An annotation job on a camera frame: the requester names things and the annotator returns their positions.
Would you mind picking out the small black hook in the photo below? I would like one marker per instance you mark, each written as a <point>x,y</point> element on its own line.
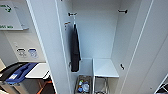
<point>122,66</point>
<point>70,63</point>

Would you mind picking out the white clothes hanger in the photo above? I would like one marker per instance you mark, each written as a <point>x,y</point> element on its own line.
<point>74,21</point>

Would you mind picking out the basket with bottles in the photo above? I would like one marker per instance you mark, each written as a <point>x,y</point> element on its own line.
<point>83,85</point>

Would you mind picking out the white wardrobe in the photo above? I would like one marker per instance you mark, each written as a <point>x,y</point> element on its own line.
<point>93,36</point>

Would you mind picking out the white wall sign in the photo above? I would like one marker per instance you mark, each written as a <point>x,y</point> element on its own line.
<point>21,52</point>

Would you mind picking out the black wall peg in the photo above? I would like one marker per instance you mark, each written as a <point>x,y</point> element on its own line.
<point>122,11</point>
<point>72,14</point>

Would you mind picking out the white bottle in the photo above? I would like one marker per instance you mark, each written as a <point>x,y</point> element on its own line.
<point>86,87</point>

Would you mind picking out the blue white wall sticker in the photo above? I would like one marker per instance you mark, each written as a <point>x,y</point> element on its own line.
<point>32,53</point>

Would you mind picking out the black garment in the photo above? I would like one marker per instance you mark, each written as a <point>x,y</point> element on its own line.
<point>75,48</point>

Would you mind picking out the white wardrobe door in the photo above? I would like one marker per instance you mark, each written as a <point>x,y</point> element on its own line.
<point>46,43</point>
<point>150,46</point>

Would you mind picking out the orange white label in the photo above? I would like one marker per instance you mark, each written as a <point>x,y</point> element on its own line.
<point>67,24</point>

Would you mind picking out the white inner shelf unit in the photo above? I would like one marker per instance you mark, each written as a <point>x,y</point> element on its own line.
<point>105,68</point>

